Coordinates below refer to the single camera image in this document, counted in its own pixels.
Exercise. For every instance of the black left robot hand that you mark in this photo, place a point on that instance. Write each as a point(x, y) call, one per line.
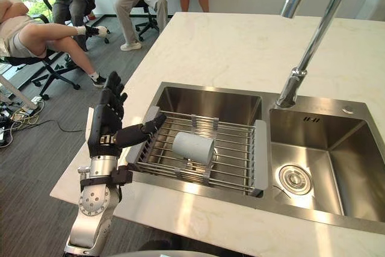
point(106, 127)

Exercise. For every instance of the white cylindrical cup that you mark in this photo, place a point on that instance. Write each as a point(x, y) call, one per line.
point(193, 148)

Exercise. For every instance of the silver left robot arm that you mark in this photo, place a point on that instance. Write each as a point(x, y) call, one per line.
point(91, 200)

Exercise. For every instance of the stainless steel double sink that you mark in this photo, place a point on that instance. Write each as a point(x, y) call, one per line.
point(258, 148)

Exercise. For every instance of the round sink drain strainer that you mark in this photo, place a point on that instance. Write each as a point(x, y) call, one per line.
point(294, 179)

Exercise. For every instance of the white power strip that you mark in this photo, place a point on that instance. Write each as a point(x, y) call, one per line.
point(35, 100)

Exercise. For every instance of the black office chair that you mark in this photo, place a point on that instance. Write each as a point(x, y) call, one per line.
point(45, 70)
point(149, 10)
point(85, 4)

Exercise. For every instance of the white table leg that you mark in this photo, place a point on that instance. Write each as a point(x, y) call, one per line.
point(16, 93)

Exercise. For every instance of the chrome kitchen faucet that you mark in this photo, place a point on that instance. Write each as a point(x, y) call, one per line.
point(312, 37)

